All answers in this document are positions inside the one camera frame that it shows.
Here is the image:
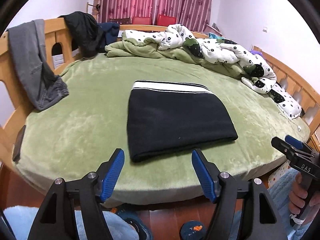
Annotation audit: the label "red chair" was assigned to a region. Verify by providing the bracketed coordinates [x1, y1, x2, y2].
[157, 14, 176, 27]

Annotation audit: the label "pink patterned curtain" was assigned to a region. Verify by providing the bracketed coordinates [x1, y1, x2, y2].
[95, 0, 212, 31]

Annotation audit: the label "dark slipper with orange print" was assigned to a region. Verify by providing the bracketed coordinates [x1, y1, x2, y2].
[180, 220, 206, 240]

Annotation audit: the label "navy garment on footboard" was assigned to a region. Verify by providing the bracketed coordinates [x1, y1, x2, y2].
[98, 22, 120, 53]

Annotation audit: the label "floral pillow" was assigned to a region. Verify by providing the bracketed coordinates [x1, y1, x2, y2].
[268, 83, 302, 120]

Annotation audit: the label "wooden bed frame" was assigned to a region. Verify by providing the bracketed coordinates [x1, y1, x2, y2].
[1, 18, 319, 171]

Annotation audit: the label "grey denim pants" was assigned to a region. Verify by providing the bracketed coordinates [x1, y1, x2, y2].
[8, 19, 69, 111]

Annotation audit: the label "white patterned laundry basket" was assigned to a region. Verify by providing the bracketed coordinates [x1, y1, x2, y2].
[267, 160, 291, 187]

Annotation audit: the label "black jacket on footboard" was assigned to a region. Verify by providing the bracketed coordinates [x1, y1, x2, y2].
[60, 11, 104, 58]

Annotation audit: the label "white floral quilt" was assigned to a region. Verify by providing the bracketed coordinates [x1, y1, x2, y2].
[122, 24, 277, 94]

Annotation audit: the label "right hand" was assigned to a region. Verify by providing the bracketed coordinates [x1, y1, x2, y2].
[289, 172, 319, 220]

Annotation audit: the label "green plush bed blanket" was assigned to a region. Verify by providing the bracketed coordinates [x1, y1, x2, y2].
[15, 54, 310, 193]

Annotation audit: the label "black pants with white stripe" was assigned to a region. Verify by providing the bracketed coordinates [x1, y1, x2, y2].
[127, 80, 238, 163]

